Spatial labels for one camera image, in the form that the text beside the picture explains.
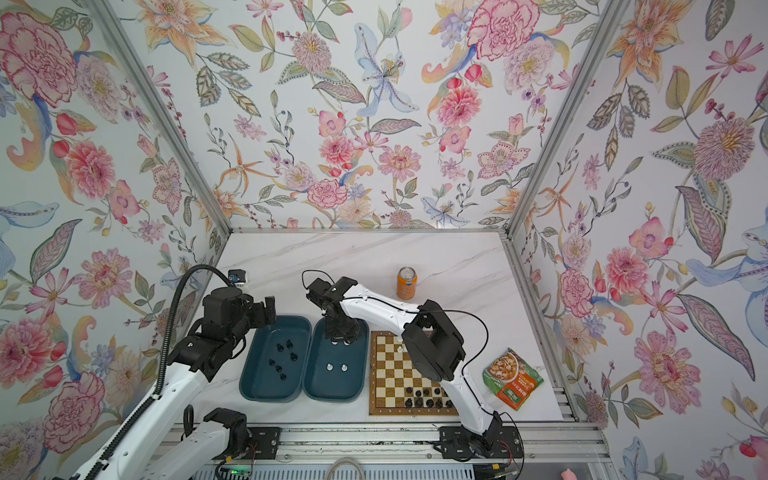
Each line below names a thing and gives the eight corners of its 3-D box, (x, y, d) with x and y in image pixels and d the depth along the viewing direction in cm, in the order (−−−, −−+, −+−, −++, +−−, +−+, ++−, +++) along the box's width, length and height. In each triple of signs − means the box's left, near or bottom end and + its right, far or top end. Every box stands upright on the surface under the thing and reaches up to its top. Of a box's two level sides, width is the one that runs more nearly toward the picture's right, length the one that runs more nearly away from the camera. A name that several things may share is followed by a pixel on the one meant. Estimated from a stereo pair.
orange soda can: (397, 300, 102) (399, 282, 94) (397, 285, 106) (398, 266, 98) (415, 300, 102) (417, 282, 94) (413, 285, 106) (416, 266, 98)
